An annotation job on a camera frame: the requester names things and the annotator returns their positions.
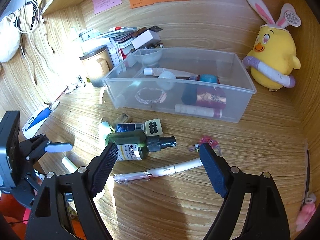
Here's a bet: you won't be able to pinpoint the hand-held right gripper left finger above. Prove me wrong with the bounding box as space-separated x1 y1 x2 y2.
25 142 120 240

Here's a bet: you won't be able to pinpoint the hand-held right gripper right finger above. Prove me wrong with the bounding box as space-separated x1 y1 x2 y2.
199 142 291 240

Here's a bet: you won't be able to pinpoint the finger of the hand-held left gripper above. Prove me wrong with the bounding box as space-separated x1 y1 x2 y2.
21 134 73 161
14 171 42 209

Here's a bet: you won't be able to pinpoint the dark green spray bottle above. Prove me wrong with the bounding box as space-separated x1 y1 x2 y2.
105 130 177 161

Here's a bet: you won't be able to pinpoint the white clear pen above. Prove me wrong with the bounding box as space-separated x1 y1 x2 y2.
114 158 203 185

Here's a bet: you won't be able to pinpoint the white red cosmetic tube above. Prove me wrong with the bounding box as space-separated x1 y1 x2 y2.
174 104 223 117

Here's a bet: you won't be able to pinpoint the red packet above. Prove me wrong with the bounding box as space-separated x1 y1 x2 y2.
181 83 227 108

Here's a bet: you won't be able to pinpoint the pink white braided bracelet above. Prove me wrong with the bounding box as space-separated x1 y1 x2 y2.
135 87 167 104

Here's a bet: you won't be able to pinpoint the clear plastic storage box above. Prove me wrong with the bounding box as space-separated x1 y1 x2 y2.
101 47 257 123

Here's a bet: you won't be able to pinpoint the blue round container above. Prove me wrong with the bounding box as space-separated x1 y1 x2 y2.
189 74 220 84

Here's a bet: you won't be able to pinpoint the white round roll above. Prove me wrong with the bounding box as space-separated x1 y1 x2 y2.
157 70 176 90

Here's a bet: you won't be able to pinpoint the pink tube with white cap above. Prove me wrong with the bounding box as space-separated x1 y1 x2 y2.
143 67 198 78

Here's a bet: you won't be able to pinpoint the white stick tube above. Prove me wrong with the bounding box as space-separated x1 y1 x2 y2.
62 157 79 174

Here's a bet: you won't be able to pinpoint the blue white card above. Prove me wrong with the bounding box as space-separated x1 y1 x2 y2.
22 106 52 133

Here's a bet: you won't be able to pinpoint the light green plastic item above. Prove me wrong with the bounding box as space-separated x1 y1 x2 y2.
98 121 112 147

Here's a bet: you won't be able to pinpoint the dark blue small box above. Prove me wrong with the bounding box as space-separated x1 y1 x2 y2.
115 122 147 133

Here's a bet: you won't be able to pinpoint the eyeglasses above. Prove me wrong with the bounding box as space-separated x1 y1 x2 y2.
50 84 80 109

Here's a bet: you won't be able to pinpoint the white mahjong tile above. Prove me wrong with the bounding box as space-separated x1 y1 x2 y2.
145 119 163 134

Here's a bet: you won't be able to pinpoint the brown mug with lid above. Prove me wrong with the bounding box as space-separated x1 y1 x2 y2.
79 44 112 88

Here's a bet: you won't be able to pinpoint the white fluffy item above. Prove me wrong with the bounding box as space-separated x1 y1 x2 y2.
0 17 20 63

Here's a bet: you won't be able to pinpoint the pink plush item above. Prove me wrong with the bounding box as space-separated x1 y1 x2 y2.
296 191 317 232

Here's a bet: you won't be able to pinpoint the red white carton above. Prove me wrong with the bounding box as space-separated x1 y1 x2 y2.
117 41 135 60

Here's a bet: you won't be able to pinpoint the white ceramic bowl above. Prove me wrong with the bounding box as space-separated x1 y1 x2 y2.
132 49 162 65

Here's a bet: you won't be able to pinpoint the stack of books and papers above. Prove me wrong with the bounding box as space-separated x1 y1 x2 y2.
80 26 163 46

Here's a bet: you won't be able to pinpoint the yellow chick plush toy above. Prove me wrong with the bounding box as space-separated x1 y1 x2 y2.
241 0 301 91

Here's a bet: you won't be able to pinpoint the red white marker pen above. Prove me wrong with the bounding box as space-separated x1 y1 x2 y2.
109 26 137 32

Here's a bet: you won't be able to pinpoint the white cardboard box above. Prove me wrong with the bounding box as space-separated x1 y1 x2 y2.
131 29 161 49

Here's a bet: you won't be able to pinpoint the white hanging cord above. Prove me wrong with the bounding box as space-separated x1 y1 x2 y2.
5 0 48 85

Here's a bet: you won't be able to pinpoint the black chain necklace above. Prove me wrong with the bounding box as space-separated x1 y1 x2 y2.
24 0 40 32

